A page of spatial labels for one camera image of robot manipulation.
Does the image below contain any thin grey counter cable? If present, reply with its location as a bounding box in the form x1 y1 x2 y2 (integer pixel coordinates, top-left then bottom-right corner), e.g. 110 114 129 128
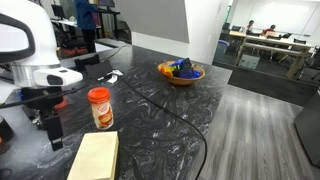
99 44 130 63

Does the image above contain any black office chair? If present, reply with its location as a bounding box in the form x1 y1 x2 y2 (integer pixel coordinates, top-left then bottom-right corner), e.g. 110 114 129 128
292 37 307 45

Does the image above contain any dark floor mat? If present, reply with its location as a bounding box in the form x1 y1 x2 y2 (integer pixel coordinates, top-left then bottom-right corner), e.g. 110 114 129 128
227 67 318 108

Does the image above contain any black cabinet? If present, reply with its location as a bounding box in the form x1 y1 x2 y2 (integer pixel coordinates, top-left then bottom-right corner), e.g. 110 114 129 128
293 87 320 168

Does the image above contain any seated person dark hair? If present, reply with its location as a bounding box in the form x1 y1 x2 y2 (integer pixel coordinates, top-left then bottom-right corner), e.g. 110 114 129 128
245 19 255 35

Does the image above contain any white paper scrap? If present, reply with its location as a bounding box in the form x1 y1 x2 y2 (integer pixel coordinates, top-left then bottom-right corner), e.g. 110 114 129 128
105 69 125 85

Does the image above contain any brown wooden bowl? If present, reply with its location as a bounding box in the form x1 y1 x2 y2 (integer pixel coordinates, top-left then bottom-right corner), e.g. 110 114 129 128
157 60 206 87

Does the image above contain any creamer bottle with orange lid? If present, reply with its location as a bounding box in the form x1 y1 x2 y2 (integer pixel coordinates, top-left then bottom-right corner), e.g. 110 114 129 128
87 87 115 131

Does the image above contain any standing person in blue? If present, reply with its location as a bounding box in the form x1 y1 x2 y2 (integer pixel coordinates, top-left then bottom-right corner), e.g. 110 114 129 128
73 0 99 54

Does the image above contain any pale yellow wooden block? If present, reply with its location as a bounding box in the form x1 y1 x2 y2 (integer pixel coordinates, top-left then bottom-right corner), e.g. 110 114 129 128
66 130 120 180

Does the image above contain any black standing desk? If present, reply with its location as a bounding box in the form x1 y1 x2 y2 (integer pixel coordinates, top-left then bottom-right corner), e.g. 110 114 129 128
96 5 122 40

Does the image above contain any blue trash bin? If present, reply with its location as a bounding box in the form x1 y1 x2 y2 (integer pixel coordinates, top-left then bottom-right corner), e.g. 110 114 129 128
214 39 231 63

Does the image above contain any black computer monitor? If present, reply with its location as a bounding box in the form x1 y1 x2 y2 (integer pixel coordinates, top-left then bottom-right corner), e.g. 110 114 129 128
50 3 67 20

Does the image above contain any black flat tablet device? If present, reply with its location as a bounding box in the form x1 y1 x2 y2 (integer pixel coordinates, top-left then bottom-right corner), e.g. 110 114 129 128
84 59 114 81

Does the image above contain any long black counter cable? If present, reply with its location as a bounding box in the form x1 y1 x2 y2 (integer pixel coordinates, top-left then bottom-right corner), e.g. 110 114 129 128
119 77 208 180

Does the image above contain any seated person red shirt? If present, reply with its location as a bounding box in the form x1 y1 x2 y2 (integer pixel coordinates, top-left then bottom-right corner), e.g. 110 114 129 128
261 24 277 37

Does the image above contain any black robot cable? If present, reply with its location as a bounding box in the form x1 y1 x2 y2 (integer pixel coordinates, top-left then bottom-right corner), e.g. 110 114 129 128
0 87 88 110

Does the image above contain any long wooden meeting table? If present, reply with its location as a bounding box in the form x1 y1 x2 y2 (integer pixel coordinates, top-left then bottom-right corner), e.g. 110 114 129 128
228 30 313 80

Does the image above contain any black can opener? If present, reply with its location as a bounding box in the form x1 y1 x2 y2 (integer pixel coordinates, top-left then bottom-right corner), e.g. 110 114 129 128
22 105 45 131

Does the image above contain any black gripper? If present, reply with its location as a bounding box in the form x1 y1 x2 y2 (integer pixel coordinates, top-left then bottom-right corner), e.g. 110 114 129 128
20 85 65 152

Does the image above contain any black box stand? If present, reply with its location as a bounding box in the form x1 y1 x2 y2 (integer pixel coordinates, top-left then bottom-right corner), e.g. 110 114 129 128
73 53 101 73

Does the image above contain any yellow toy piece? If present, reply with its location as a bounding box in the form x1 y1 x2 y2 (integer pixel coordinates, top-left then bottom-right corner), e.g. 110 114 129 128
164 65 177 77

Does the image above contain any black toy block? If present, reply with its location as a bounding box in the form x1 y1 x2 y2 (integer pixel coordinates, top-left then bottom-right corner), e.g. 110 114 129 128
172 57 195 79

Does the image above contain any translucent storage box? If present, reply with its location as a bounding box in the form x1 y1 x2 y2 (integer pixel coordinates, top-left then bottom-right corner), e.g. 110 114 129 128
238 53 261 71

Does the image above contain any light blue toy piece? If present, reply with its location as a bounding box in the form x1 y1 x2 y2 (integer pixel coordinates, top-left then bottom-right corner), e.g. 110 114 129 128
170 58 185 68

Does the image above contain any dark blue toy piece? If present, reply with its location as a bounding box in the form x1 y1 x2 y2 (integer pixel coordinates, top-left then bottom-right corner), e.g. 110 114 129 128
179 69 202 80

